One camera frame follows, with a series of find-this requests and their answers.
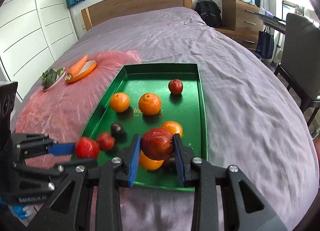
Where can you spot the grey chair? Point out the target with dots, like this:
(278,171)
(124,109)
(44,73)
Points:
(302,46)

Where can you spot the orange carrot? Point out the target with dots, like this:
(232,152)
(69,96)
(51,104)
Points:
(78,66)

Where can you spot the green rectangular tray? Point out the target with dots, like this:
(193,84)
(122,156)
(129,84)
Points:
(150,78)

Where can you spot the pink plastic sheet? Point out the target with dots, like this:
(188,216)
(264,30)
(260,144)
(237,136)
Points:
(75,96)

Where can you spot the dark purple plum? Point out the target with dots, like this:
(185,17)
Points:
(117,129)

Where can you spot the black backpack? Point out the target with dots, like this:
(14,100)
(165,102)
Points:
(208,12)

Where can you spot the green bok choy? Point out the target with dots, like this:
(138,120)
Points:
(50,77)

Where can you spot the dark blue bag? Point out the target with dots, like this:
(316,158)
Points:
(265,43)

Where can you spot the white wardrobe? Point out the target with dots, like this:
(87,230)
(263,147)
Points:
(30,21)

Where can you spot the glass desk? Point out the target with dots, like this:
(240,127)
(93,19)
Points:
(272,22)

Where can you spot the wall socket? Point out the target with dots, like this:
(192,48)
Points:
(83,26)

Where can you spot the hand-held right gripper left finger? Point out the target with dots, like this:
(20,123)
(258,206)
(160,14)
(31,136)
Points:
(133,161)

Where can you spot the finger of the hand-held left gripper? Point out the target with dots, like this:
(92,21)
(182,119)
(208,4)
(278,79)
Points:
(37,169)
(62,149)

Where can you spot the person's left hand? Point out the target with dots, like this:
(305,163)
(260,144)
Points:
(21,212)

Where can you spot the orange oval dish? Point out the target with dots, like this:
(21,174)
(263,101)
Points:
(88,69)

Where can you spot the small dark red apple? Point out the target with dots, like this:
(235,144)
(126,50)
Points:
(158,147)

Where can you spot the wooden headboard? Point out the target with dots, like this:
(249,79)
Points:
(137,3)

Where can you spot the wooden drawer cabinet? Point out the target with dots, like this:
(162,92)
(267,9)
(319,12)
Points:
(240,18)

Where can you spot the orange mandarin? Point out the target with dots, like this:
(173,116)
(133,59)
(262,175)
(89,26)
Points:
(150,163)
(149,104)
(120,101)
(173,127)

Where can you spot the open laptop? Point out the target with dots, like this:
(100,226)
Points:
(287,9)

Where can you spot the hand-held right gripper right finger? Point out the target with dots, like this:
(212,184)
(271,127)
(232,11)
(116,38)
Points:
(179,161)

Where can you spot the white round plate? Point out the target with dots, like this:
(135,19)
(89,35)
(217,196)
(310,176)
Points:
(61,75)

